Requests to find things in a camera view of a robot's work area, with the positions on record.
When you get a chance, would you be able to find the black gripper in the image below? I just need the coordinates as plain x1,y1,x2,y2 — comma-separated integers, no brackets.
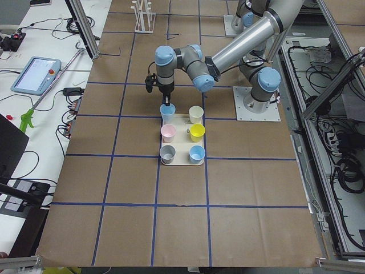
159,83,175,106

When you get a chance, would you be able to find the light blue plastic cup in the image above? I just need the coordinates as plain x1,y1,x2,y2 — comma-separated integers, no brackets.
160,103,176,124

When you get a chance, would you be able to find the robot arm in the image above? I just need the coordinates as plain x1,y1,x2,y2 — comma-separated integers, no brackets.
153,1,303,106

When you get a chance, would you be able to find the cream plastic cup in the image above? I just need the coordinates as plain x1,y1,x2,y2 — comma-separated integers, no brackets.
189,106,204,124

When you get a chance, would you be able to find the pink plastic cup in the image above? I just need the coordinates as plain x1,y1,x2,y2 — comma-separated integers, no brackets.
160,124,176,143

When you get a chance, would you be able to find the yellow plastic cup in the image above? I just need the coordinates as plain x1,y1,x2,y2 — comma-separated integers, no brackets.
189,124,205,142

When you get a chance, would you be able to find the grey plastic cup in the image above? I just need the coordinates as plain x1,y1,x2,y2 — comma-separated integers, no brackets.
159,145,176,164

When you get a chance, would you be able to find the cream serving tray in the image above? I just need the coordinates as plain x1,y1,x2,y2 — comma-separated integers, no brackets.
161,114,205,166

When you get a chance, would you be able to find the blue teach pendant tablet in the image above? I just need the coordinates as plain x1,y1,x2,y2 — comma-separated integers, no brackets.
10,57,62,96

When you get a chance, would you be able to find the black electronics board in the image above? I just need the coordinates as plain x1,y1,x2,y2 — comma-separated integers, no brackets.
1,32,26,52

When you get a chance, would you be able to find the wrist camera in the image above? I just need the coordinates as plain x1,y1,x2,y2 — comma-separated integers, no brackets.
145,73,157,93

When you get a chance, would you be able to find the white wire cup rack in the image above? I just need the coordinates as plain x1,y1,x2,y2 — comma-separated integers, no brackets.
131,0,156,34

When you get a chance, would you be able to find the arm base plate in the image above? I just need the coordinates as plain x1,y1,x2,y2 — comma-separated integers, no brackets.
223,15,244,37
233,86,281,122

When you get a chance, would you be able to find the aluminium frame post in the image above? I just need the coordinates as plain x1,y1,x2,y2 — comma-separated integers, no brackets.
65,0,100,60

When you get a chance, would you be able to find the green handled reach grabber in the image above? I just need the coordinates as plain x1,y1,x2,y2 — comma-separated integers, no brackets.
19,42,86,133

